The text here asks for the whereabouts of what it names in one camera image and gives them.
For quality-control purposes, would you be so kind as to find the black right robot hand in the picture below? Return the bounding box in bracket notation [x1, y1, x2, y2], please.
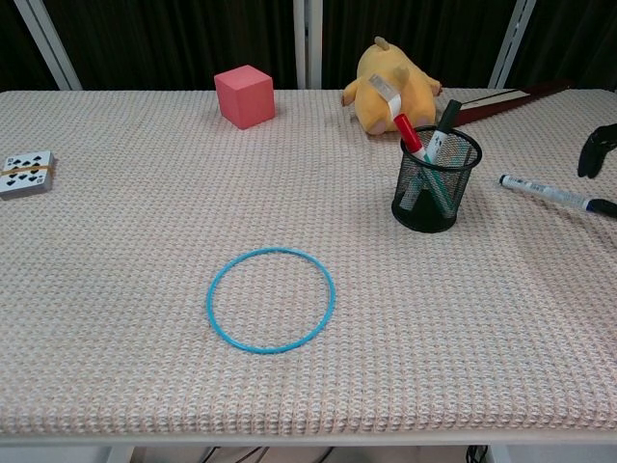
[577, 123, 617, 180]

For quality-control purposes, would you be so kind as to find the blue capped marker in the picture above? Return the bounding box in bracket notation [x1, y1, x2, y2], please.
[498, 173, 617, 220]

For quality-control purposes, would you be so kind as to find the black capped marker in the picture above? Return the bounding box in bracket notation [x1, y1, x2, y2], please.
[399, 98, 464, 212]

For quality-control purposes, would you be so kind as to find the black mesh pen holder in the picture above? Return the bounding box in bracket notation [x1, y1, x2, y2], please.
[390, 124, 484, 234]

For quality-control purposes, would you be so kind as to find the red capped marker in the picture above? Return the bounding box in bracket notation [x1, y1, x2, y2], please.
[393, 113, 457, 217]

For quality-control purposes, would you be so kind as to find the dark wooden book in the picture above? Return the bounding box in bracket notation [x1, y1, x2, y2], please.
[451, 79, 576, 127]

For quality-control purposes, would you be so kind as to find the yellow plush toy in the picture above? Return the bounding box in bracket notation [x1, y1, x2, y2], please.
[341, 36, 443, 136]

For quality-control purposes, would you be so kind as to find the pink foam cube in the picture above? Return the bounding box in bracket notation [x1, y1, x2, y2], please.
[214, 64, 277, 130]

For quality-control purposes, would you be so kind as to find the dark curtain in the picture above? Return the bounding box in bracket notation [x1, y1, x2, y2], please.
[0, 0, 617, 94]

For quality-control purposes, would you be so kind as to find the beige woven tablecloth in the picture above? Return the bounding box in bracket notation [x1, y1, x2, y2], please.
[0, 87, 617, 438]

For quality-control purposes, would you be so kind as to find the white table leg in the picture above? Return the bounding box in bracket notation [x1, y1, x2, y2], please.
[104, 445, 137, 463]

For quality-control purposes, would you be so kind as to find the yellow rubber band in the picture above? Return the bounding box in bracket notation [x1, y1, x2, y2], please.
[0, 164, 52, 175]

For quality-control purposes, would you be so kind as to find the deck of playing cards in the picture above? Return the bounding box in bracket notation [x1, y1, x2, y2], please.
[0, 150, 57, 201]

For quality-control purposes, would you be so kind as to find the white slanted frame post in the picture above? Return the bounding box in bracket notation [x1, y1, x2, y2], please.
[13, 0, 84, 92]
[488, 0, 538, 90]

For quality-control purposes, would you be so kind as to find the white upright frame post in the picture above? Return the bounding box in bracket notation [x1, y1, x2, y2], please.
[292, 0, 324, 90]

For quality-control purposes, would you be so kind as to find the blue plastic ring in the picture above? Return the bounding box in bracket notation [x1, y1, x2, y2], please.
[206, 247, 336, 355]

